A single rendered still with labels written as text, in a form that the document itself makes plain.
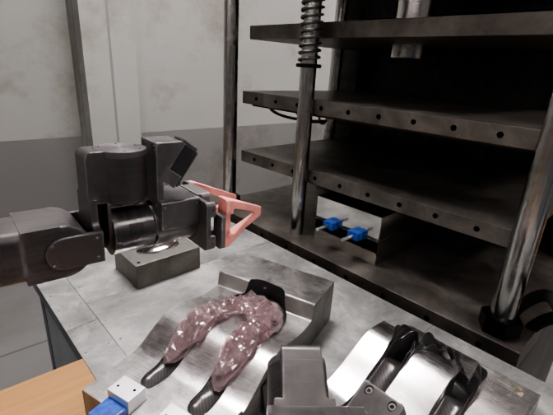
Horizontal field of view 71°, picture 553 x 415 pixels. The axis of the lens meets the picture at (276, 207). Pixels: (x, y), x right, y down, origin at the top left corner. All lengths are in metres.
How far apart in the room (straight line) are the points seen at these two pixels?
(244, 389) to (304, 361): 0.39
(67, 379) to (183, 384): 0.25
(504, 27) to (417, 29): 0.22
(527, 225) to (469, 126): 0.28
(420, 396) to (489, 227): 0.56
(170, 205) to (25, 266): 0.16
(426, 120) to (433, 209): 0.25
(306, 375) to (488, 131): 0.87
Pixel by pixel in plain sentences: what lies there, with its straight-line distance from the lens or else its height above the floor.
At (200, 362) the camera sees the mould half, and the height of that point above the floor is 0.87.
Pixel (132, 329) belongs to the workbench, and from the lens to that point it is 1.00.
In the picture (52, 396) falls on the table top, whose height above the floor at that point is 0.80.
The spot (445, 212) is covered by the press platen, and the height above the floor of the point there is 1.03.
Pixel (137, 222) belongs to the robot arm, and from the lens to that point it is 0.48.
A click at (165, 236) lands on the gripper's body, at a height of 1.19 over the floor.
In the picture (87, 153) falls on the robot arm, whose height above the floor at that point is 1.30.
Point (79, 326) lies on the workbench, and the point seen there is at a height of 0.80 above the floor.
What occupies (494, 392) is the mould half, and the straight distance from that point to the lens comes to 0.75.
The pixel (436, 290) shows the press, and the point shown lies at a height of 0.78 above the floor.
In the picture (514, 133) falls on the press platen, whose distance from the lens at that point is 1.09.
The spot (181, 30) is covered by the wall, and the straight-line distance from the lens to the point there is 3.07.
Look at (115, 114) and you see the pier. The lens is 2.63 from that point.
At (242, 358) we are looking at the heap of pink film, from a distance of 0.75.
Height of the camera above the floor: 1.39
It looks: 20 degrees down
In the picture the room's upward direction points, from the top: 3 degrees clockwise
